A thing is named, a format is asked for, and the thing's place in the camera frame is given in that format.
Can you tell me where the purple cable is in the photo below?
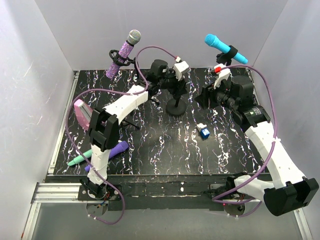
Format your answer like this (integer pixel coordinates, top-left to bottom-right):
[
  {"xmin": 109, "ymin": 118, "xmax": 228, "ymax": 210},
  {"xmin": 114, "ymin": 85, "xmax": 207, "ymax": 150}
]
[
  {"xmin": 212, "ymin": 64, "xmax": 281, "ymax": 219},
  {"xmin": 64, "ymin": 45, "xmax": 182, "ymax": 225}
]

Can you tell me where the mint green microphone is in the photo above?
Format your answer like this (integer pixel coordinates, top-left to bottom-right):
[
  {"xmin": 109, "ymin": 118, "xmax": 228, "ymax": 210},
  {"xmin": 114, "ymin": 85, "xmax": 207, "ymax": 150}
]
[{"xmin": 67, "ymin": 149, "xmax": 92, "ymax": 167}]

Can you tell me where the pink box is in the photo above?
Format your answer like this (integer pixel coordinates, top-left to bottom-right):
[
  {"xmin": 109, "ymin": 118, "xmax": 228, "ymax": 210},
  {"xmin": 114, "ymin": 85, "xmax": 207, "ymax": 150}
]
[{"xmin": 73, "ymin": 99, "xmax": 93, "ymax": 131}]

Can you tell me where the blue white small box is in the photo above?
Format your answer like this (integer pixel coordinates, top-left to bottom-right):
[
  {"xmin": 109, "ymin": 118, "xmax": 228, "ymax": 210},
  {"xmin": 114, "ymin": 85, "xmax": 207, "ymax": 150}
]
[{"xmin": 196, "ymin": 123, "xmax": 210, "ymax": 140}]

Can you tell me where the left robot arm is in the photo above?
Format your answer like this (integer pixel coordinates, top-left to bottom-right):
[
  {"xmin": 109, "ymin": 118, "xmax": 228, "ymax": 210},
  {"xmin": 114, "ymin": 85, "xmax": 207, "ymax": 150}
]
[{"xmin": 81, "ymin": 59, "xmax": 189, "ymax": 200}]

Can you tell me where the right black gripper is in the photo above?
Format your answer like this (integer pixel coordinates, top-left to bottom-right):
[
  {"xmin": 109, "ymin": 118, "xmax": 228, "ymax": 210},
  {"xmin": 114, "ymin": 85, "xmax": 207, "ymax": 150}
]
[{"xmin": 194, "ymin": 76, "xmax": 238, "ymax": 111}]

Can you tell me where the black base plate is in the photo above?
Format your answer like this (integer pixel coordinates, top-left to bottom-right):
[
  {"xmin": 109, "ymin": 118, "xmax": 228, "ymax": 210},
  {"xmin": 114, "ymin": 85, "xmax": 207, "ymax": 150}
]
[{"xmin": 76, "ymin": 173, "xmax": 258, "ymax": 212}]

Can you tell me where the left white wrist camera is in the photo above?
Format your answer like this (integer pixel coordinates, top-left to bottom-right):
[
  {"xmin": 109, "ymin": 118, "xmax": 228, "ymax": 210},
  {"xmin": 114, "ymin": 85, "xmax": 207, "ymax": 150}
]
[{"xmin": 173, "ymin": 61, "xmax": 190, "ymax": 81}]

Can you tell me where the glitter purple microphone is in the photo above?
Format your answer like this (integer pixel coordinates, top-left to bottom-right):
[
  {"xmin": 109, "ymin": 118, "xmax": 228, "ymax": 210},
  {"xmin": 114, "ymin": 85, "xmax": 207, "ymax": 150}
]
[{"xmin": 106, "ymin": 29, "xmax": 141, "ymax": 80}]

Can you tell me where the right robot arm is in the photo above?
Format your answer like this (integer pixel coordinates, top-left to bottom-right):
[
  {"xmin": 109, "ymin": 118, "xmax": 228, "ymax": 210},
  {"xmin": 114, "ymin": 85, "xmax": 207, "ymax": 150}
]
[{"xmin": 195, "ymin": 75, "xmax": 319, "ymax": 216}]

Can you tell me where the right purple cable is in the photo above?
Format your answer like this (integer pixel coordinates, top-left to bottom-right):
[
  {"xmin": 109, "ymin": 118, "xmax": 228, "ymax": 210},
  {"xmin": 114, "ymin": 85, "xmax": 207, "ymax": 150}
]
[{"xmin": 212, "ymin": 64, "xmax": 281, "ymax": 219}]

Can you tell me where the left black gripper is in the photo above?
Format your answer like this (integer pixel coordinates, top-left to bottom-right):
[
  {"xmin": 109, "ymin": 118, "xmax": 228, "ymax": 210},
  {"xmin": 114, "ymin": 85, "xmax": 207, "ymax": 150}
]
[{"xmin": 158, "ymin": 68, "xmax": 187, "ymax": 97}]

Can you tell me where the right round base stand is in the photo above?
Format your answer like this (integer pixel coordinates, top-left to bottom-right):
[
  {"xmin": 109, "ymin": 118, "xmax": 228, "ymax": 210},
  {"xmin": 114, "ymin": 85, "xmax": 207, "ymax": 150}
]
[{"xmin": 216, "ymin": 45, "xmax": 238, "ymax": 66}]

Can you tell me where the black rear tripod stand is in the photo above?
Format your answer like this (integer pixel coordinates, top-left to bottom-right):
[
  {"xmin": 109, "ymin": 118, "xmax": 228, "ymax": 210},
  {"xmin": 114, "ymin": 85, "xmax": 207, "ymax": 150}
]
[{"xmin": 108, "ymin": 48, "xmax": 161, "ymax": 106}]

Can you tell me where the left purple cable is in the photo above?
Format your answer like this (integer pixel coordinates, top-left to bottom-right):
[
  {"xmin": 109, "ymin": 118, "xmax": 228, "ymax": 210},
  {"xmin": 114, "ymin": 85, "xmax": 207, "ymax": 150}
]
[{"xmin": 64, "ymin": 45, "xmax": 182, "ymax": 225}]

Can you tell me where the black tripod mic stand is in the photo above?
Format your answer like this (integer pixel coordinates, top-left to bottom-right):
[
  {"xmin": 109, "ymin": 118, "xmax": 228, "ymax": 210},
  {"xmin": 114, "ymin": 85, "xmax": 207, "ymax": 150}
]
[{"xmin": 121, "ymin": 120, "xmax": 140, "ymax": 130}]

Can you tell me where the round base mic stand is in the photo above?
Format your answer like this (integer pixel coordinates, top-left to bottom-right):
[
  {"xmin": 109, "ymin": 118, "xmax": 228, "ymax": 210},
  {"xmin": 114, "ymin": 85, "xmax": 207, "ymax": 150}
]
[{"xmin": 166, "ymin": 94, "xmax": 187, "ymax": 117}]

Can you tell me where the cyan microphone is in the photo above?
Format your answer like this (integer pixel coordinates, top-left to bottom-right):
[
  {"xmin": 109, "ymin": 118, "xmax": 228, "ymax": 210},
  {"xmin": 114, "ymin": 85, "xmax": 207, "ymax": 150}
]
[{"xmin": 204, "ymin": 34, "xmax": 248, "ymax": 65}]

